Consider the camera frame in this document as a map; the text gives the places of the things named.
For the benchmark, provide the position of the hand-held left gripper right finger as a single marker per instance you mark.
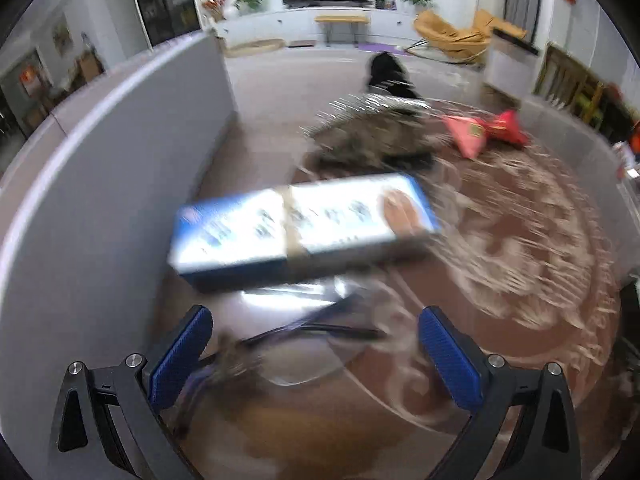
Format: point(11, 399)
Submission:
point(450, 360)

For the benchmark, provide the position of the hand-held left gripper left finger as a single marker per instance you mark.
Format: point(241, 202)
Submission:
point(180, 355)

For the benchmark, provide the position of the rimless eyeglasses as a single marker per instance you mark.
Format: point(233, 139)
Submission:
point(325, 331)

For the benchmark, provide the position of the blue and white medicine box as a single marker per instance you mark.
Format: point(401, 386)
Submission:
point(240, 240)

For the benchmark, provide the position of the grey partition wall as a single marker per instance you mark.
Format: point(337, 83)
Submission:
point(100, 185)

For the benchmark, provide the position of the brown patterned desktop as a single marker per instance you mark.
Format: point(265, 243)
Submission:
point(300, 435)

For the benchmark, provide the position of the beige twine loop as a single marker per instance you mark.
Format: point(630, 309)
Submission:
point(292, 225)

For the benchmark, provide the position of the silver sequin bow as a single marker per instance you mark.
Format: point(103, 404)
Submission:
point(370, 130)

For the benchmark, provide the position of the dark glass sliding door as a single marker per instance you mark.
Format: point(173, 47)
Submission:
point(22, 105)

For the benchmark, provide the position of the wooden dining chair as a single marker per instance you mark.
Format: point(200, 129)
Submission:
point(90, 62)

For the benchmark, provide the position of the red paper decoration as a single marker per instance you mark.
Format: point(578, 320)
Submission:
point(27, 81)

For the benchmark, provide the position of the round rattan mat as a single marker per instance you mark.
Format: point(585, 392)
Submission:
point(252, 47)

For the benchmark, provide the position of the purple floor mat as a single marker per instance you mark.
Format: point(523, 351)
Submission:
point(385, 48)

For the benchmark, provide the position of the yellow lounge chair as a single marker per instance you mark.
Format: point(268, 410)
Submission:
point(440, 32)

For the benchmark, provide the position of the framed landscape painting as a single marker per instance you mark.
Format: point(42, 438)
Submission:
point(62, 39)

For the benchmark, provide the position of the white television cabinet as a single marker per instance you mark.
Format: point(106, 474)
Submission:
point(295, 25)

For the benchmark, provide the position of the flower vase with red blooms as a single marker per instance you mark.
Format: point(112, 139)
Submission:
point(216, 5)

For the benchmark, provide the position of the dark glass display cabinet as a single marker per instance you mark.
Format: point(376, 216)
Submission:
point(162, 0)

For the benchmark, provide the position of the wooden bench with metal legs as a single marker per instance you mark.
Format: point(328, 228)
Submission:
point(342, 20)

